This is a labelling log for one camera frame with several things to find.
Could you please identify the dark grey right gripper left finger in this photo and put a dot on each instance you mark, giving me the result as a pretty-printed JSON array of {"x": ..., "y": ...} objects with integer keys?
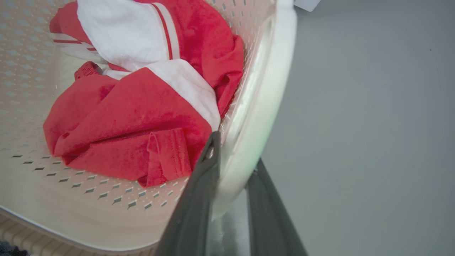
[{"x": 192, "y": 213}]

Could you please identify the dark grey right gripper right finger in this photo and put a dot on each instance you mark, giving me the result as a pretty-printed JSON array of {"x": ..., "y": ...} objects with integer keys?
[{"x": 270, "y": 220}]

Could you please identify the white perforated plastic laundry basket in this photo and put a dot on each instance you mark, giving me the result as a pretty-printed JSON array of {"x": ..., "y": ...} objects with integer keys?
[{"x": 256, "y": 106}]

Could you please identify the red and white garment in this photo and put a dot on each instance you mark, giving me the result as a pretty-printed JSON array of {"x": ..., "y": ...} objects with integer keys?
[{"x": 142, "y": 106}]

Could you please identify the dark blue fabric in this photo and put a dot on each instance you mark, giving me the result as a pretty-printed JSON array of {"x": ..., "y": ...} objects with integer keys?
[{"x": 9, "y": 249}]

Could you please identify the white object with rounded corner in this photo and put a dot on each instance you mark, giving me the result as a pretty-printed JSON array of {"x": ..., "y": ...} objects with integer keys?
[{"x": 306, "y": 4}]

